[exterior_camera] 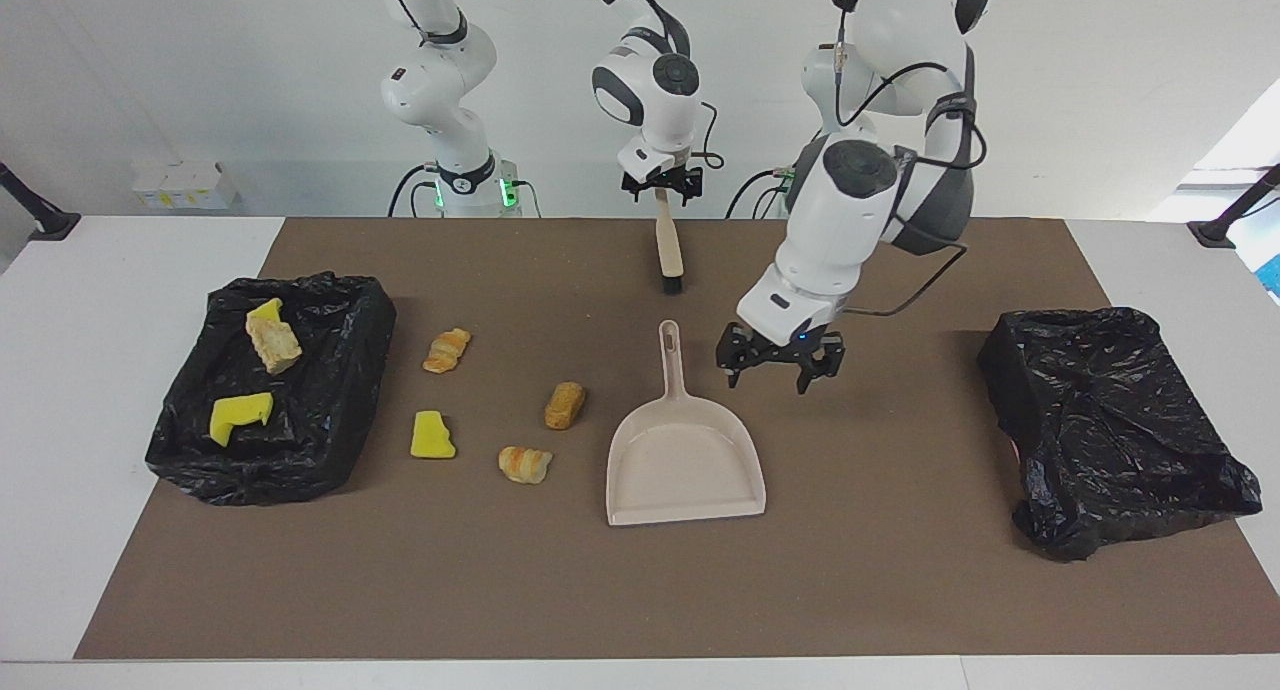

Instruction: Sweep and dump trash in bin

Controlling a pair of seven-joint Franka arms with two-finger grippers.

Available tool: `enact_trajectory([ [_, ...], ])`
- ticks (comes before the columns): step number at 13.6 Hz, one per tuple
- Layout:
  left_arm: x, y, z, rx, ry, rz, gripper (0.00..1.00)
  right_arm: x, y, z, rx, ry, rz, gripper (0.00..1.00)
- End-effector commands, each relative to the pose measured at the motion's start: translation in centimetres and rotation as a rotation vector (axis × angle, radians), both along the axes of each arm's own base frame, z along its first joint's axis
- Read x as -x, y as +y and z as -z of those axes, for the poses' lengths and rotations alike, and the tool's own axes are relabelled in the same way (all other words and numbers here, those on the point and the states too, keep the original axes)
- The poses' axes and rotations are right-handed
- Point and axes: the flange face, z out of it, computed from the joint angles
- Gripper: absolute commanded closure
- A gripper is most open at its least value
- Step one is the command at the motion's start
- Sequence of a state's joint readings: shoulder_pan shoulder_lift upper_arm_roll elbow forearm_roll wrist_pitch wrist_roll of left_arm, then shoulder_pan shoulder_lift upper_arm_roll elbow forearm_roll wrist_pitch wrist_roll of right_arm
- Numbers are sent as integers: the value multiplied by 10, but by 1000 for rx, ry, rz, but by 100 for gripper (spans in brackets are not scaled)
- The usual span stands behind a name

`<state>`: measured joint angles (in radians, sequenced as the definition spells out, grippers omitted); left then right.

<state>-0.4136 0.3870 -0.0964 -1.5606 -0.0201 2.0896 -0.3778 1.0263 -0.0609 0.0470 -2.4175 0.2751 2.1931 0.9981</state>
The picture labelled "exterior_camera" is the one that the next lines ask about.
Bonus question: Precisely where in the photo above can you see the beige hand brush black bristles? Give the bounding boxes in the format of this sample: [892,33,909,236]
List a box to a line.
[653,188,686,295]

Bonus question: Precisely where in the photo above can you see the beige plastic dustpan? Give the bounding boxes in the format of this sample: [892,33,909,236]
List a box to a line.
[606,319,768,527]

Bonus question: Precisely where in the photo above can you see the pale crusty bread chunk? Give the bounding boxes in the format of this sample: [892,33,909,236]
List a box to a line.
[247,315,304,375]

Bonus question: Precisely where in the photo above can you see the bin lined with black bag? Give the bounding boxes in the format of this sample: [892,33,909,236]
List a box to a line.
[145,269,398,507]
[977,306,1264,563]

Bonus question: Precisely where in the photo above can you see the brown bread roll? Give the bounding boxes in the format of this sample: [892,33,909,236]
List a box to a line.
[544,382,588,431]

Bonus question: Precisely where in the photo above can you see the pale striped bread piece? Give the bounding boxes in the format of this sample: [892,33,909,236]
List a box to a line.
[498,446,553,486]

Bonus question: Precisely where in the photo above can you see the orange striped bread piece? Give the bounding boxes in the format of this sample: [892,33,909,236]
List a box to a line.
[422,327,472,374]

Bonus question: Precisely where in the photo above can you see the brown table mat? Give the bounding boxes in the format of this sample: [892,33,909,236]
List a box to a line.
[74,217,1280,661]

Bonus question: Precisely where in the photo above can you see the plain yellow sponge piece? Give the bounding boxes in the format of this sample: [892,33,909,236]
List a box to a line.
[410,410,457,461]

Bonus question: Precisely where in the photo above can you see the black clamp stand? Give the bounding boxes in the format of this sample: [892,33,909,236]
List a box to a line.
[0,160,81,243]
[1187,163,1280,249]

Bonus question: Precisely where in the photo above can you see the small white labelled boxes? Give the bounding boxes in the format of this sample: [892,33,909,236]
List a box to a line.
[132,162,239,211]

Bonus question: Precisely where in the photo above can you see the black left base cable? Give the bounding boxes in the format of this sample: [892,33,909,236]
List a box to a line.
[727,168,796,219]

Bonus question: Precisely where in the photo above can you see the black base cable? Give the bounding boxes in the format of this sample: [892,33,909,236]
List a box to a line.
[388,165,441,218]
[727,168,796,219]

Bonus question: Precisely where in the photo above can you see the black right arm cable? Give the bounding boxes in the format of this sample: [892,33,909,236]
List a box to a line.
[470,0,726,171]

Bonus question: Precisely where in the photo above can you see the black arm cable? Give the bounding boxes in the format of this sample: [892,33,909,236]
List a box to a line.
[470,0,726,171]
[832,0,991,319]

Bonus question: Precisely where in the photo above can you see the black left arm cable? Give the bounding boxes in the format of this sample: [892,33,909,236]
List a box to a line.
[832,0,991,319]

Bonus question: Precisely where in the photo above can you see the black right base cable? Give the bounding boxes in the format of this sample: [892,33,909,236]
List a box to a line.
[388,165,441,218]

